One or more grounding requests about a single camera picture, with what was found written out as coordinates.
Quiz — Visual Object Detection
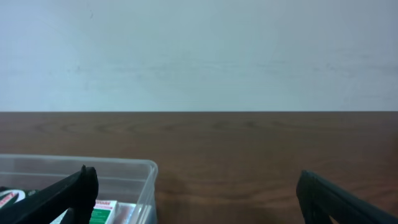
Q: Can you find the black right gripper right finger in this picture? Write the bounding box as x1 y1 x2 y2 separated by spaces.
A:
296 170 397 224

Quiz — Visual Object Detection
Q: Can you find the blue white medicine box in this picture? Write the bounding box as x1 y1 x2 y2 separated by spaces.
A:
113 202 136 224

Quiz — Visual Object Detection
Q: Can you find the clear plastic container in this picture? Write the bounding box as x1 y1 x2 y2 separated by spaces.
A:
1 154 158 224

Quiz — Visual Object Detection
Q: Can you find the dark green round-label box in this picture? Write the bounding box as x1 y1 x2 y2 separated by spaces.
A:
0 187 39 208

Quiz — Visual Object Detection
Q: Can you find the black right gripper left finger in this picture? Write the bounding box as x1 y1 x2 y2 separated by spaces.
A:
1 166 99 224

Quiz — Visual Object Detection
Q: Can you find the white green toothpaste box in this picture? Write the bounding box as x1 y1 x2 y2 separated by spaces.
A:
51 200 118 224

